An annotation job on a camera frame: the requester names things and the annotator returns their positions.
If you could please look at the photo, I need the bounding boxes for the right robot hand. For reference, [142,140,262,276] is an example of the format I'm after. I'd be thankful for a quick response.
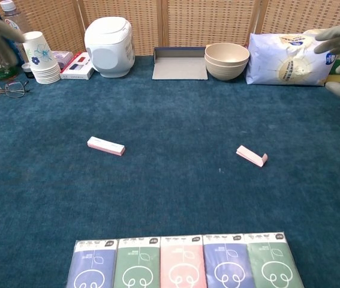
[313,23,340,101]

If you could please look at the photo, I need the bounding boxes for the pink sticky note sheets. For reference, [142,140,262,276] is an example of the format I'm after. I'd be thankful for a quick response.
[236,145,269,168]

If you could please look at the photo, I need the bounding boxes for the pink sticky note pad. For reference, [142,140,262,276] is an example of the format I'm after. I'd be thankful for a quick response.
[86,136,126,157]

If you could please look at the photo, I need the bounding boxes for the clear water bottle pink label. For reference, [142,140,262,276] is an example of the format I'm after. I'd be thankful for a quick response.
[0,0,31,64]

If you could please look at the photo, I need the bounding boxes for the pale paper towel pack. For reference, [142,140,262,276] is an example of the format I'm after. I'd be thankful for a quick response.
[303,28,340,61]

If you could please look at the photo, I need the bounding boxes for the stacked floral paper cups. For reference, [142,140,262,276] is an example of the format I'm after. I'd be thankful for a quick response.
[20,31,62,85]

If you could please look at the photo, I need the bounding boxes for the blue white tissue bag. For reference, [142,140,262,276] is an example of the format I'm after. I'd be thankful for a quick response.
[245,32,340,87]

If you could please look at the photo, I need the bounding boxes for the small purple container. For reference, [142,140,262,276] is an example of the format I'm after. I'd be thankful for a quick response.
[50,50,74,70]

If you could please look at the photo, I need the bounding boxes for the red white blue carton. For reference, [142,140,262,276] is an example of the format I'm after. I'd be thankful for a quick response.
[59,51,95,81]

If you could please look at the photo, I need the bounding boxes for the white mini rice cooker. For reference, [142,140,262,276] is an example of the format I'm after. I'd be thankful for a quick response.
[84,16,136,79]

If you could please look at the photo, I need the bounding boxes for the woven wooden folding screen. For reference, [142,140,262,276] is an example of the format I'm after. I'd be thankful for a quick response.
[0,0,340,58]

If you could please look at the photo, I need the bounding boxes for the grey cardboard box tray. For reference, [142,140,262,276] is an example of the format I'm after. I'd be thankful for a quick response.
[152,46,209,81]

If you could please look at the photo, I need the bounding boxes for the teal carpet table cover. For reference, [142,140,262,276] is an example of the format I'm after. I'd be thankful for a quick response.
[0,55,340,288]

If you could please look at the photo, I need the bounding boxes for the green tissue packet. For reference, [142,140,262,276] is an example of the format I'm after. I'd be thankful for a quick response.
[243,231,305,288]
[113,236,161,288]

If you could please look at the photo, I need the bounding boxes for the blue tissue packet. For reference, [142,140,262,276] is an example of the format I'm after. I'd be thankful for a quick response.
[202,233,256,288]
[66,239,118,288]

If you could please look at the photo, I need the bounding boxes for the pink tissue packet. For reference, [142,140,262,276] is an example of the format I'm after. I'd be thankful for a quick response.
[159,235,208,288]

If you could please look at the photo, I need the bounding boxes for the black frame eyeglasses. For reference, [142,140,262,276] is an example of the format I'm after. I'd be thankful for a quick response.
[0,80,30,99]

